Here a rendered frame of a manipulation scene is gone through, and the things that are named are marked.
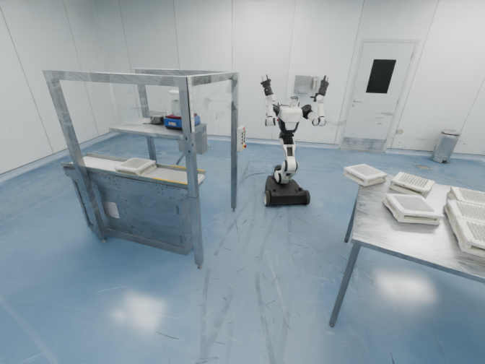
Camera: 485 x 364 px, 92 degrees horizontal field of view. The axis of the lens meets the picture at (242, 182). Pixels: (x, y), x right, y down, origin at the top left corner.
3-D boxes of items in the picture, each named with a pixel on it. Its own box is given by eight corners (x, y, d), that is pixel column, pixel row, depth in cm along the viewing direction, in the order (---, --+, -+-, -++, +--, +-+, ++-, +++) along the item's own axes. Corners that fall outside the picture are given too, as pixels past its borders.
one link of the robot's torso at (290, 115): (271, 128, 315) (273, 100, 299) (296, 128, 318) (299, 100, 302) (276, 134, 289) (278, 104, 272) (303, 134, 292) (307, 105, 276)
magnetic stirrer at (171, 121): (201, 124, 189) (201, 113, 185) (188, 131, 171) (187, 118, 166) (179, 122, 194) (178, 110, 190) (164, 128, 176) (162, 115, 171)
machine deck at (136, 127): (206, 128, 192) (206, 123, 191) (183, 141, 160) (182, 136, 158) (142, 122, 208) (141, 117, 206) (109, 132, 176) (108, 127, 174)
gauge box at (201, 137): (207, 150, 201) (206, 127, 192) (202, 154, 192) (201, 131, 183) (185, 147, 207) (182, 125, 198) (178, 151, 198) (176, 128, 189)
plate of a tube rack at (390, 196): (420, 198, 164) (421, 195, 163) (443, 218, 142) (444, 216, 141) (384, 195, 166) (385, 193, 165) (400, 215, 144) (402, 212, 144)
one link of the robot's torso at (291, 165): (282, 173, 296) (278, 141, 313) (296, 172, 298) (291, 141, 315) (285, 168, 282) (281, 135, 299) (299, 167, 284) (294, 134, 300)
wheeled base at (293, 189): (260, 183, 363) (261, 164, 348) (292, 183, 368) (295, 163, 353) (268, 206, 307) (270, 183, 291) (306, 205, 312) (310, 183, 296)
